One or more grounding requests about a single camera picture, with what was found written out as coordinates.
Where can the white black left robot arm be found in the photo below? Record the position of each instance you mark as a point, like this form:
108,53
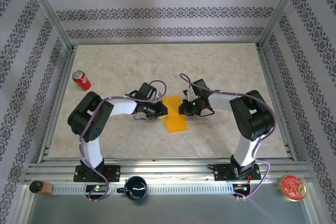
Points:
123,107

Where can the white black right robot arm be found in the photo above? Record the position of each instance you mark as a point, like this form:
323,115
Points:
220,102

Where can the red soda can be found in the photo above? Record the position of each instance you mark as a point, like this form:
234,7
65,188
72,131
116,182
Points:
82,81

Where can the dark blue mug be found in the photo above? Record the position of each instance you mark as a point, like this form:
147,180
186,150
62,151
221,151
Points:
136,188

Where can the small circuit board green light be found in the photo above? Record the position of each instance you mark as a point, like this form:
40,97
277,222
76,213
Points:
97,188

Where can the red round tin gold rim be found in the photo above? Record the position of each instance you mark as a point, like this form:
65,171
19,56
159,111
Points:
291,188

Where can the brown bottle black cap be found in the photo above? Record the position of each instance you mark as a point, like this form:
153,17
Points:
43,187

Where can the long aluminium base rail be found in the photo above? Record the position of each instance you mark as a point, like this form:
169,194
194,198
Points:
162,167

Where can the aluminium side rail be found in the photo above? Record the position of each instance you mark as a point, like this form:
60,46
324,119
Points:
270,77
63,77

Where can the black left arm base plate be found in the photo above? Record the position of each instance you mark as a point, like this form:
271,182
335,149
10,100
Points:
115,172

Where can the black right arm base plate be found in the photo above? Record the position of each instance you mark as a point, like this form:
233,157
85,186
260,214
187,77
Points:
220,172

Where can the aluminium frame post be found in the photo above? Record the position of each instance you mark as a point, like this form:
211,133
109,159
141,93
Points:
282,11
48,11

